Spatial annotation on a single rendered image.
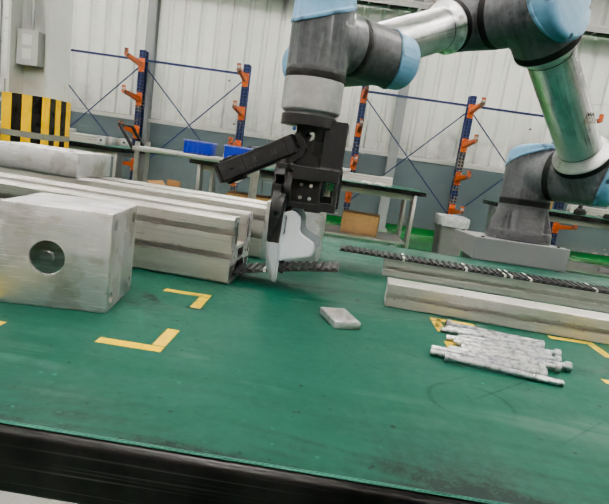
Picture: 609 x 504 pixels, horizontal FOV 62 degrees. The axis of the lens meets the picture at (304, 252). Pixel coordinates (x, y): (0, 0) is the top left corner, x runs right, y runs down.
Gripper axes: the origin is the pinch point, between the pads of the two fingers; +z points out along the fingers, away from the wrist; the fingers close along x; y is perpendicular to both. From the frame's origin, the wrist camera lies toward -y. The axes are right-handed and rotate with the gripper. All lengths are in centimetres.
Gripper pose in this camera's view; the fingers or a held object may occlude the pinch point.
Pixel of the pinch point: (273, 267)
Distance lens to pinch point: 68.6
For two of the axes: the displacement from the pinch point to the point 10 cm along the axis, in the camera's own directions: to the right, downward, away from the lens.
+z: -1.4, 9.7, 1.8
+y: 9.8, 1.6, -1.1
